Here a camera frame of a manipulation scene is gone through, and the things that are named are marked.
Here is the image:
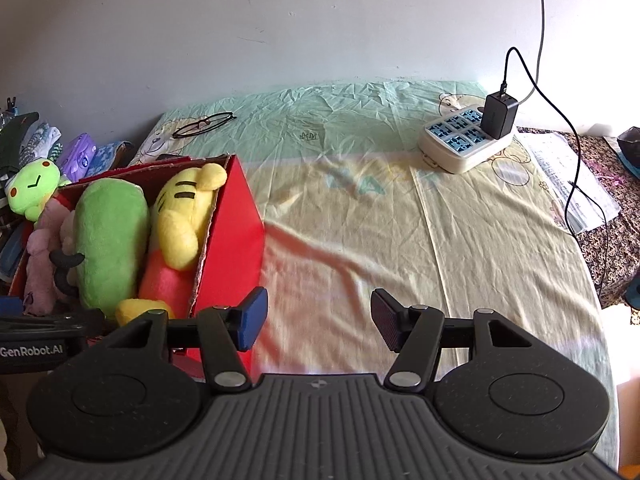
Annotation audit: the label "red cardboard box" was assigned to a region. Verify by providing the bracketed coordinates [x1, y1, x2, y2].
[7, 155, 266, 381]

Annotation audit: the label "green frog plush toy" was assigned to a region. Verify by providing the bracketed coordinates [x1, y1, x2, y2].
[5, 157, 73, 222]

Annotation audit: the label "white power strip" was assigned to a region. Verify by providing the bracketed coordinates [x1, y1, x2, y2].
[418, 106, 518, 176]

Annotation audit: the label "purple pouch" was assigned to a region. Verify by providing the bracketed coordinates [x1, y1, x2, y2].
[56, 132, 98, 181]

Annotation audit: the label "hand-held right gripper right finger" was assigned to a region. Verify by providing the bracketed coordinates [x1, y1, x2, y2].
[370, 287, 543, 395]

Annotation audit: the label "dark green cloth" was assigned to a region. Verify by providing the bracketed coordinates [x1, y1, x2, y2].
[0, 111, 40, 171]

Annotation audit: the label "black cable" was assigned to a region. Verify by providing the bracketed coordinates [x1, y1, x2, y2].
[501, 46, 623, 291]

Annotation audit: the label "desktop with pale cartoon cloth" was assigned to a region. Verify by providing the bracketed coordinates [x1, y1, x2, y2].
[132, 79, 616, 471]

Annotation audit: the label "black charger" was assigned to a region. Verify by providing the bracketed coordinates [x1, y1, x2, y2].
[481, 92, 518, 139]

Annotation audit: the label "black-framed glasses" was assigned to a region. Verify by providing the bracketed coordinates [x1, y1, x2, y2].
[172, 111, 236, 139]

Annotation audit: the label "brown patterned tablecloth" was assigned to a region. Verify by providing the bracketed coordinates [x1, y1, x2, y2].
[517, 127, 640, 311]

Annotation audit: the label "dark cloth with teal trim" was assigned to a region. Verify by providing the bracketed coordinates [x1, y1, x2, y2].
[616, 126, 640, 179]

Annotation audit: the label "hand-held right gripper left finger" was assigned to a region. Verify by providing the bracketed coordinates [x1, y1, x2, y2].
[102, 286, 269, 395]

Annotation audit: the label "blue checkered cloth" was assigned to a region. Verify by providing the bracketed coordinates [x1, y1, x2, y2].
[92, 140, 137, 173]

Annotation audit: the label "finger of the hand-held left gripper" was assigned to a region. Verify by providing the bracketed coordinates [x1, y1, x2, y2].
[0, 308, 107, 335]

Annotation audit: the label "yellow tiger plush toy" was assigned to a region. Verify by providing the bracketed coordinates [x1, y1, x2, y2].
[116, 162, 228, 328]

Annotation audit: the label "white paper stack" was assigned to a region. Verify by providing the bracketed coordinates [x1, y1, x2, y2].
[515, 131, 621, 236]

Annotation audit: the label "black power adapter with cable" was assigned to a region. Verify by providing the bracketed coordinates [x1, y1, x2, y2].
[515, 0, 546, 106]

